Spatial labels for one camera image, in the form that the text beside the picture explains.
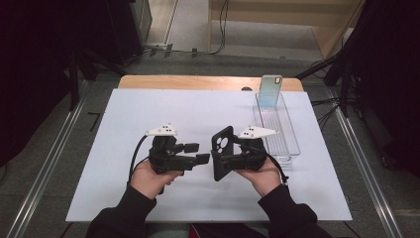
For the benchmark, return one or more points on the clear plastic container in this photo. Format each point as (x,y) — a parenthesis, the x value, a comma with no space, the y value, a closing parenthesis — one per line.
(277,132)

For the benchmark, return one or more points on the light wooden furniture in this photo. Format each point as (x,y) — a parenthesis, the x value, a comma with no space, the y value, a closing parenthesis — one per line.
(297,20)

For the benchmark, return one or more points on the aluminium floor rail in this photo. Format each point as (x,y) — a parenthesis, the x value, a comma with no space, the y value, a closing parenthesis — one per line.
(366,165)
(49,158)

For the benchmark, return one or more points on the person's right hand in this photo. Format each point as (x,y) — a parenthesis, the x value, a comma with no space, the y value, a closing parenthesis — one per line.
(264,180)

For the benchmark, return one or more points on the person's left hand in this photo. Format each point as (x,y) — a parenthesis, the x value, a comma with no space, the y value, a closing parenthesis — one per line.
(148,180)

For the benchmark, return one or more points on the wooden table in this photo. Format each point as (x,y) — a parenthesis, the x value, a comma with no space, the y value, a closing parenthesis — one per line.
(198,82)

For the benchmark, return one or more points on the white board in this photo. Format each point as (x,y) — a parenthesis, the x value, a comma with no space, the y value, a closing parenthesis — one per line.
(185,112)

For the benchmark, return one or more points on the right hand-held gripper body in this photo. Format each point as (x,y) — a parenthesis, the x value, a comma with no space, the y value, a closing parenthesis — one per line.
(251,155)

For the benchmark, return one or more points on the black metal stand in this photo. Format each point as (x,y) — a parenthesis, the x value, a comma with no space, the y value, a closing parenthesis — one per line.
(74,82)
(343,76)

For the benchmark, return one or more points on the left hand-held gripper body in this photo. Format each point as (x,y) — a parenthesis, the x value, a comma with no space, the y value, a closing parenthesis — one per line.
(165,155)

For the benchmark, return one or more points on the iridescent phone case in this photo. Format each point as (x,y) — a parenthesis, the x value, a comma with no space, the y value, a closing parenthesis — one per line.
(269,92)

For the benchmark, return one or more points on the black curtain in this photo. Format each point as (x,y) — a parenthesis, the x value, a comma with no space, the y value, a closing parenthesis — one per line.
(39,66)
(389,82)

